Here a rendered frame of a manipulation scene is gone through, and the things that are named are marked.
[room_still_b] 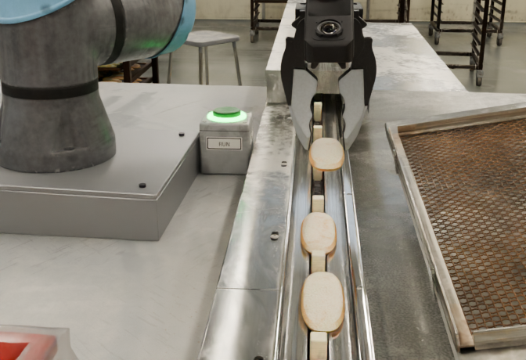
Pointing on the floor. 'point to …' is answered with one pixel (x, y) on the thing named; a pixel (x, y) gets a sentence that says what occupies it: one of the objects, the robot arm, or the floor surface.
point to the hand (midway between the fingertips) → (326, 140)
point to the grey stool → (199, 38)
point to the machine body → (408, 60)
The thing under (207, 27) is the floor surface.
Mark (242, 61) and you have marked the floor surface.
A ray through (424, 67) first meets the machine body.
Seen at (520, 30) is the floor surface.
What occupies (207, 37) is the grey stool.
